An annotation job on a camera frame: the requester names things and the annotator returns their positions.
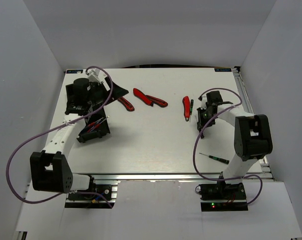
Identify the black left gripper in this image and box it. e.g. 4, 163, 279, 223
87, 77, 129, 107

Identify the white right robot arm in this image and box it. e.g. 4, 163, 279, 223
192, 87, 273, 200

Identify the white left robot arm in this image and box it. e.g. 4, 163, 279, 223
30, 77, 128, 200

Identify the green black screwdriver upper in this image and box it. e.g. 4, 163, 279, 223
189, 99, 194, 122

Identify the red black utility knife left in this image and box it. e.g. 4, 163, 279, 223
118, 97, 135, 112

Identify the red folding knife centre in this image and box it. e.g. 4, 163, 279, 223
133, 88, 153, 106

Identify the red knife right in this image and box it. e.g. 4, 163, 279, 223
182, 96, 190, 122

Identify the blue label left corner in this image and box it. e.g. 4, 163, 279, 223
66, 69, 83, 74

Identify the blue label corner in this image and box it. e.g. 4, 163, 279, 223
66, 69, 83, 74
214, 67, 232, 73

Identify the black compartment tool bin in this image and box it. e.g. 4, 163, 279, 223
66, 83, 111, 145

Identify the green black screwdriver front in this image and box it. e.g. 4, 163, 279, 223
200, 152, 230, 165

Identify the blue label right corner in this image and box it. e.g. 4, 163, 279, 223
214, 67, 232, 73

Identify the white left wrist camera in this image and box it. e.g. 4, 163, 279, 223
85, 67, 101, 84

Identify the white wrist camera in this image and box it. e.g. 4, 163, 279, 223
85, 67, 101, 84
198, 95, 207, 109

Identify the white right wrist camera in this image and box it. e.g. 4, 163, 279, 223
198, 95, 207, 109

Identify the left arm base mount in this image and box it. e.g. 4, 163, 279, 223
65, 176, 118, 209

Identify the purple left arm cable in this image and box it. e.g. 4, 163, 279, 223
7, 65, 115, 209

